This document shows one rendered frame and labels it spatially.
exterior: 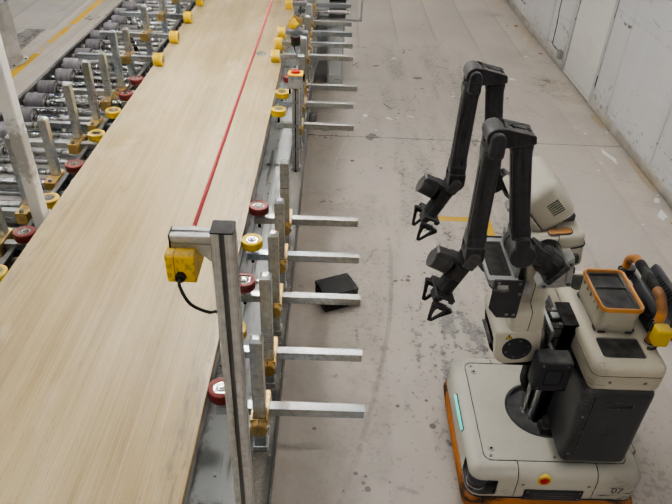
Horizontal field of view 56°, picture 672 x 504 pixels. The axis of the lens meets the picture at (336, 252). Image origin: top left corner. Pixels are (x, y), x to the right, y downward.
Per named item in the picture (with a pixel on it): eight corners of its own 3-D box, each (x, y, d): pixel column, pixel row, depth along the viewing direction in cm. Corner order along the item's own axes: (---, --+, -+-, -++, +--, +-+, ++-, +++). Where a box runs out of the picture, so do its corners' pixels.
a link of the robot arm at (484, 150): (512, 135, 160) (503, 118, 169) (489, 135, 160) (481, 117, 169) (483, 271, 185) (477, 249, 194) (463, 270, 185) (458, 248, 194)
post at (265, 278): (274, 383, 213) (271, 270, 185) (274, 391, 210) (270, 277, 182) (264, 382, 213) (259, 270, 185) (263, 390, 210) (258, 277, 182)
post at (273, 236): (280, 336, 235) (278, 229, 207) (280, 343, 232) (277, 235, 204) (271, 336, 235) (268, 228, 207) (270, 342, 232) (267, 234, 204)
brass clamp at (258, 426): (273, 401, 192) (273, 389, 189) (269, 437, 181) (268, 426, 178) (253, 400, 192) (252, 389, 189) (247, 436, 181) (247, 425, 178)
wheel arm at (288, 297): (359, 301, 230) (360, 292, 227) (359, 308, 227) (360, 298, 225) (240, 297, 229) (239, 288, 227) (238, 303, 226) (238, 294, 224)
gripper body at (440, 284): (434, 299, 191) (448, 282, 187) (428, 278, 199) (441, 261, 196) (452, 306, 193) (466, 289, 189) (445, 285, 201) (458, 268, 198)
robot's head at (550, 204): (561, 181, 209) (538, 149, 203) (580, 215, 192) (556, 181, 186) (523, 204, 215) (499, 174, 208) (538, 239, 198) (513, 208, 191)
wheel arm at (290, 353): (360, 356, 211) (361, 347, 209) (361, 364, 208) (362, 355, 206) (230, 352, 211) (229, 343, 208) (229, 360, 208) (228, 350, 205)
